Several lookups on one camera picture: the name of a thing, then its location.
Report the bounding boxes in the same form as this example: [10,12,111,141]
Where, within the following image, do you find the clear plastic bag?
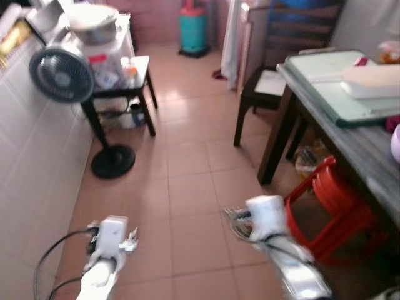
[294,141,329,179]

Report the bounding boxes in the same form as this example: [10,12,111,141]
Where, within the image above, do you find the red plastic stool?
[284,156,388,264]

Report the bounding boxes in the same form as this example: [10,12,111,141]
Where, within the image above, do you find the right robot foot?
[375,287,400,300]

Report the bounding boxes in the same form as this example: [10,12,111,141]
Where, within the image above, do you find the grey wooden table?
[257,50,400,229]

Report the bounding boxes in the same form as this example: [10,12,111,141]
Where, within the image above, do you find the purple plastic bowl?
[391,125,400,163]

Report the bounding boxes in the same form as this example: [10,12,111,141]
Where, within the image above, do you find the pale green board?
[284,50,400,128]

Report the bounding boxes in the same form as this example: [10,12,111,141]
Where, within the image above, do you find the maroon cloth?
[384,114,400,133]

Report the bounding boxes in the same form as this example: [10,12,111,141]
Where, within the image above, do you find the black side table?
[80,55,158,138]

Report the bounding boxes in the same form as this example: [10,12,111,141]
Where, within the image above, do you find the clear plastic container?
[62,31,135,91]

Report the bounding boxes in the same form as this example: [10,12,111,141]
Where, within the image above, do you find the black standing fan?
[28,47,136,180]

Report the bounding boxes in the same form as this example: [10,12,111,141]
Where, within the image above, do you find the white hanging cloth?
[220,0,251,91]

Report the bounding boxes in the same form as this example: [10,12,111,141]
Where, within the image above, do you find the white rectangular tray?
[341,64,400,101]

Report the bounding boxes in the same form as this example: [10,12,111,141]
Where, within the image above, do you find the teal gas cylinder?
[179,0,211,58]

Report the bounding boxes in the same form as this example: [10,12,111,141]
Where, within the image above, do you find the dark wooden chair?
[233,0,346,148]

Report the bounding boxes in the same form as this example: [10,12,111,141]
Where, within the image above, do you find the large metal pot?
[66,5,119,46]

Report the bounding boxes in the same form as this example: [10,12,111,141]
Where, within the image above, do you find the clear jar orange contents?
[378,42,400,64]

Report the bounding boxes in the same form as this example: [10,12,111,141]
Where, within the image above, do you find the silver metal tray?
[25,0,66,38]

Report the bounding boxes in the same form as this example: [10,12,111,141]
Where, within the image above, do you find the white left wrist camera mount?
[97,216,130,260]

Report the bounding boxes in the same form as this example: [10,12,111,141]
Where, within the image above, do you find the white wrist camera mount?
[97,216,130,260]
[246,196,288,241]

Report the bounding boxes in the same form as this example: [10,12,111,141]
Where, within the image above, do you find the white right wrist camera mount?
[246,196,288,241]

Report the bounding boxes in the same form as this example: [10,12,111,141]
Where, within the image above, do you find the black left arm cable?
[50,275,85,300]
[34,228,98,300]

